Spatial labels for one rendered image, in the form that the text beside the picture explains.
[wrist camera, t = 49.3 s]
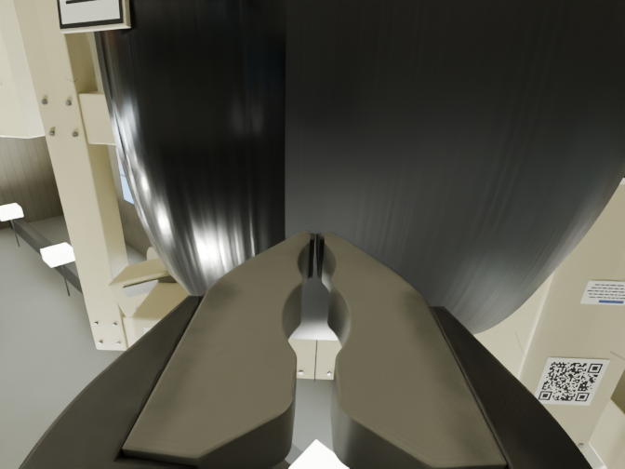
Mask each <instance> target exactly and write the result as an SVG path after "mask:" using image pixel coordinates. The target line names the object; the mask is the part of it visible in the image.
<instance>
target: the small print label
mask: <svg viewBox="0 0 625 469"><path fill-rule="evenodd" d="M580 303H585V304H607V305H625V282H615V281H592V280H589V282H588V285H587V287H586V289H585V292H584V294H583V297H582V299H581V302H580Z"/></svg>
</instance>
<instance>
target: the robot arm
mask: <svg viewBox="0 0 625 469"><path fill-rule="evenodd" d="M315 251H316V269H317V280H322V282H323V284H324V285H325V286H326V288H327V289H328V291H329V293H330V296H329V307H328V318H327V324H328V326H329V328H330V329H331V330H332V331H333V333H334V334H335V335H336V337H337V338H338V340H339V343H340V345H341V349H340V350H339V352H338V353H337V355H336V359H335V368H334V377H333V385H332V395H331V403H330V416H331V430H332V444H333V450H334V453H335V455H336V457H337V458H338V460H339V461H340V462H341V463H342V464H343V465H345V466H346V467H348V468H349V469H592V467H591V465H590V464H589V462H588V461H587V459H586V458H585V457H584V455H583V454H582V452H581V451H580V450H579V448H578V447H577V445H576V444H575V443H574V441H573V440H572V439H571V437H570V436H569V435H568V434H567V432H566V431H565V430H564V428H563V427H562V426H561V425H560V423H559V422H558V421H556V420H555V419H554V417H553V416H552V415H551V414H550V412H549V411H548V410H547V409H546V408H545V407H544V406H543V405H542V404H541V403H540V402H539V401H538V399H537V398H536V397H535V396H534V395H533V394H532V393H531V392H530V391H529V390H528V389H527V388H526V387H525V386H524V385H523V384H522V383H521V382H520V381H519V380H518V379H517V378H516V377H515V376H514V375H513V374H512V373H511V372H510V371H509V370H508V369H507V368H506V367H505V366H504V365H502V364H501V363H500V362H499V361H498V360H497V359H496V358H495V357H494V356H493V355H492V354H491V353H490V352H489V351H488V350H487V349H486V348H485V347H484V346H483V345H482V344H481V343H480V342H479V341H478V340H477V339H476V338H475V337H474V336H473V335H472V334H471V333H470V332H469V331H468V330H467V329H466V328H465V327H464V326H463V325H462V324H461V323H460V322H459V321H458V320H457V319H456V318H455V317H454V316H453V315H452V314H451V313H450V312H449V311H448V310H447V309H446V308H445V307H444V306H431V305H430V304H429V303H428V302H427V301H426V299H425V298H424V297H423V296H422V295H421V294H420V293H419V292H418V291H416V290H415V289H414V288H413V287H412V286H411V285H410V284H409V283H407V282H406V281H405V280H404V279H403V278H402V277H401V276H400V275H398V274H397V273H395V272H394V271H393V270H391V269H390V268H388V267H387V266H385V265H384V264H382V263H381V262H379V261H377V260H375V259H374V258H372V257H370V256H369V255H367V254H366V253H364V252H363V251H362V250H360V249H359V248H357V247H355V246H353V245H352V244H350V243H349V242H347V241H345V240H344V239H342V238H341V237H339V236H338V235H336V234H331V233H328V232H325V233H321V234H312V233H310V232H307V231H304V232H300V233H298V234H295V235H293V236H291V237H289V238H288V239H286V240H285V241H283V242H281V243H279V244H277V245H275V246H273V247H271V248H269V249H267V250H265V251H263V252H261V253H260V254H258V255H257V256H255V257H253V258H251V259H249V260H247V261H245V262H243V263H241V264H239V265H238V266H236V267H234V268H233V269H232V270H231V271H229V272H228V273H226V274H225V275H223V276H222V277H221V278H220V279H218V280H217V281H216V282H215V283H214V284H212V285H211V286H210V287H209V288H208V289H207V290H206V291H205V292H203V293H202V294H201V295H200V296H193V295H189V296H187V297H186V298H185V299H184V300H183V301H182V302H181V303H179V304H178V305H177V306H176V307H175V308H174V309H173V310H171V311H170V312H169V313H168V314H167V315H166V316H164V317H163V318H162V319H161V320H160V321H159V322H158V323H156V324H155V325H154V326H153V327H152V328H151V329H150V330H148V331H147V332H146V333H145V334H144V335H143V336H142V337H140V338H139V339H138V340H137V341H136V342H135V343H133V344H132V345H131V346H130V347H129V348H128V349H127V350H125V351H124V352H123V353H122V354H121V355H120V356H119V357H117V358H116V359H115V360H114V361H113V362H112V364H110V365H109V366H108V367H107V368H106V369H105V370H103V371H102V372H101V373H100V374H99V375H98V376H97V377H96V378H95V379H94V380H93V381H92V382H90V383H89V384H88V385H87V386H86V387H85V388H84V389H83V390H82V391H81V392H80V393H79V394H78V395H77V396H76V397H75V398H74V400H73V401H72V402H71V403H70V404H69V405H68V406H67V407H66V408H65V409H64V410H63V412H62V413H61V414H60V415H59V416H58V418H57V419H56V420H55V421H54V422H53V423H52V424H51V425H50V426H49V427H48V429H47V430H46V431H45V433H44V434H43V435H42V436H41V438H40V439H39V440H38V442H37V443H36V444H35V446H34V447H33V449H32V450H31V451H30V453H29V454H28V455H27V457H26V458H25V460H24V461H23V463H22V464H21V466H20V467H19V469H270V468H272V467H274V466H275V465H276V464H278V463H280V462H281V461H283V460H284V459H285V458H286V456H287V455H288V453H289V451H290V450H291V447H292V439H293V430H294V420H295V410H296V389H297V355H296V352H295V351H294V349H293V348H292V346H291V345H290V343H289V341H288V340H289V338H290V337H291V335H292V334H293V333H294V331H295V330H296V329H297V328H298V327H299V325H300V323H301V301H302V287H303V286H304V285H305V284H306V283H307V282H308V279H313V265H314V253H315Z"/></svg>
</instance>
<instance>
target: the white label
mask: <svg viewBox="0 0 625 469"><path fill-rule="evenodd" d="M56 4H57V12H58V20H59V28H60V33H63V34H70V33H81V32H92V31H103V30H113V29H124V28H131V24H130V11H129V0H56Z"/></svg>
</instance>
